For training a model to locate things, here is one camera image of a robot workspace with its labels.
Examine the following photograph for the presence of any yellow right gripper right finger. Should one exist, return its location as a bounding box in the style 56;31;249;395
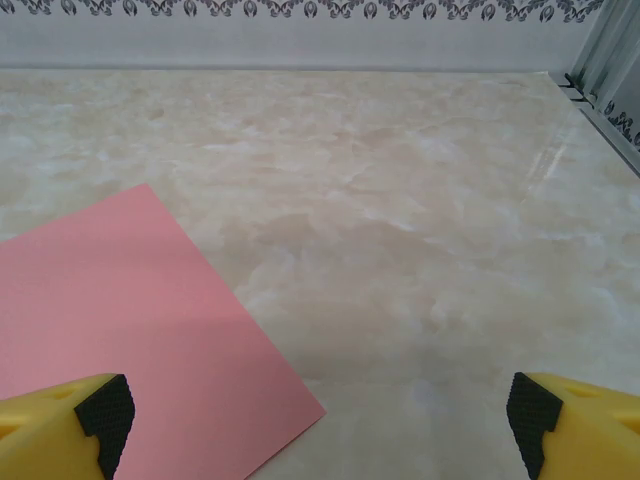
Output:
505;372;640;480

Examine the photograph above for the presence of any pink square paper sheet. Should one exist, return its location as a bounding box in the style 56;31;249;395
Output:
0;182;328;480

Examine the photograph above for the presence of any aluminium side rail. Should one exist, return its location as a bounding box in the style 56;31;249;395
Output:
563;72;640;177

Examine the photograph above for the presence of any aluminium frame post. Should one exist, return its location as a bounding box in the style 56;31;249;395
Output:
569;0;640;109

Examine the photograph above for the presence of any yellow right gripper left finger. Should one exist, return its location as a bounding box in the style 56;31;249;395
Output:
0;372;136;480

